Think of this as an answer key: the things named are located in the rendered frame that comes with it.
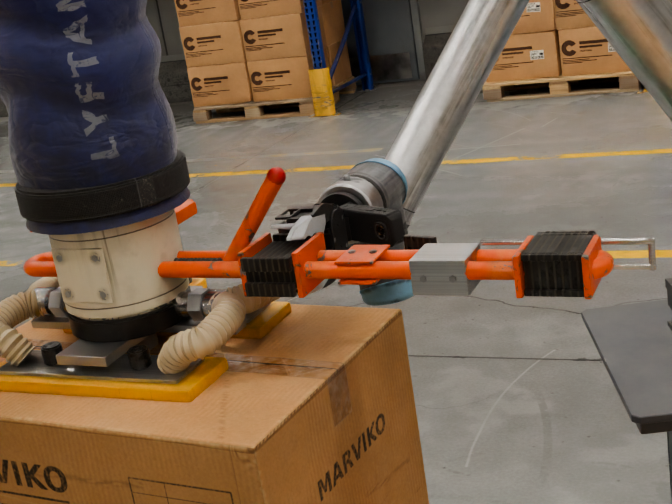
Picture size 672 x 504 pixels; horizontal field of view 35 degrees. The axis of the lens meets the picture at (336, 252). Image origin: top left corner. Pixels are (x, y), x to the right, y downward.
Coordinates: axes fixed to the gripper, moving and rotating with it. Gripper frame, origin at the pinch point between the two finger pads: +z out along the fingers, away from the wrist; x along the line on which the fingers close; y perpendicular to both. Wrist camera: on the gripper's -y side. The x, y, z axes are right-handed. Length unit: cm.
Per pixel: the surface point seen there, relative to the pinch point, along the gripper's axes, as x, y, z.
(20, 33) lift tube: 33.0, 27.0, 9.4
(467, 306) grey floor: -121, 67, -281
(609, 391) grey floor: -121, -1, -208
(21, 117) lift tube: 23.0, 29.9, 9.2
